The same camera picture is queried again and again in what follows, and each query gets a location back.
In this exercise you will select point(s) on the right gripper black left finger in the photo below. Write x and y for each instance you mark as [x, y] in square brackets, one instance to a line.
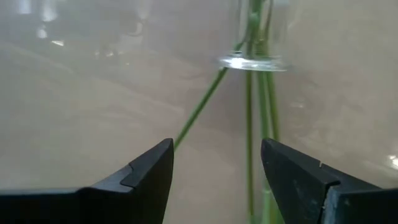
[124, 199]

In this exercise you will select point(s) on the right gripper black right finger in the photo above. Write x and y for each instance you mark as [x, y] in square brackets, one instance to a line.
[311, 196]

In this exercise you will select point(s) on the black artificial tulip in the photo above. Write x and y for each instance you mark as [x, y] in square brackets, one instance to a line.
[202, 105]

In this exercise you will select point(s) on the clear glass vase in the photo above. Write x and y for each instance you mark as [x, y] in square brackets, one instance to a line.
[236, 62]

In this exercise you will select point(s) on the white table mat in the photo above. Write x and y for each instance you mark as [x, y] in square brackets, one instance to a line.
[93, 124]

